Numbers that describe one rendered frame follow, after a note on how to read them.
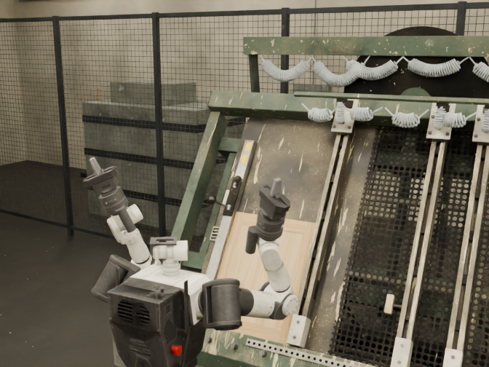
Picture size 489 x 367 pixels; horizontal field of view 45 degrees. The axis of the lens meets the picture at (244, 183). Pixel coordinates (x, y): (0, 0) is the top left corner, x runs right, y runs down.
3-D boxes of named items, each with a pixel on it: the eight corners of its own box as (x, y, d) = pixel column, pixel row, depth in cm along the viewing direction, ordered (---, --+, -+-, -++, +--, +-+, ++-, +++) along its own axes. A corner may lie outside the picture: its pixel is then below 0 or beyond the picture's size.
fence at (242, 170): (195, 322, 275) (191, 321, 272) (248, 143, 305) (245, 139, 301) (204, 325, 273) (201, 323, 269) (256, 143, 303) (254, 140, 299)
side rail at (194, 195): (158, 314, 291) (146, 309, 282) (219, 120, 326) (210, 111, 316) (167, 317, 288) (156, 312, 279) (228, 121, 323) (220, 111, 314)
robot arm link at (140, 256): (148, 230, 225) (162, 262, 238) (123, 232, 227) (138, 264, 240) (142, 250, 218) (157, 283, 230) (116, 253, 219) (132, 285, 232)
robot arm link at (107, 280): (125, 300, 211) (110, 300, 198) (105, 287, 214) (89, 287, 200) (141, 271, 212) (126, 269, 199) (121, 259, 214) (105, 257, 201)
